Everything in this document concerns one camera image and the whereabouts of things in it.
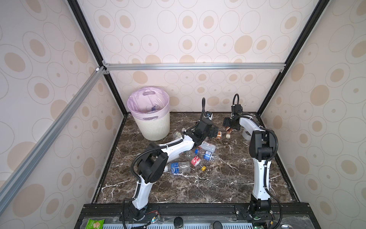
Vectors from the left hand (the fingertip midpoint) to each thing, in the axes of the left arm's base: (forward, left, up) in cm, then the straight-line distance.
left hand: (216, 123), depth 87 cm
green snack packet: (-51, +62, -16) cm, 82 cm away
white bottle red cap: (-7, +4, -15) cm, 18 cm away
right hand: (+13, -14, -17) cm, 26 cm away
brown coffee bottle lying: (+2, -5, -16) cm, 16 cm away
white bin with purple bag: (+19, +45, -6) cm, 49 cm away
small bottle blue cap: (-14, +4, -15) cm, 21 cm away
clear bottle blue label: (-22, +23, -15) cm, 35 cm away
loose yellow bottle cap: (-22, +8, -16) cm, 29 cm away
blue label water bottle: (+18, +42, -6) cm, 46 cm away
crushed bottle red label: (-18, +12, -15) cm, 26 cm away
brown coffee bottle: (+7, -13, -18) cm, 23 cm away
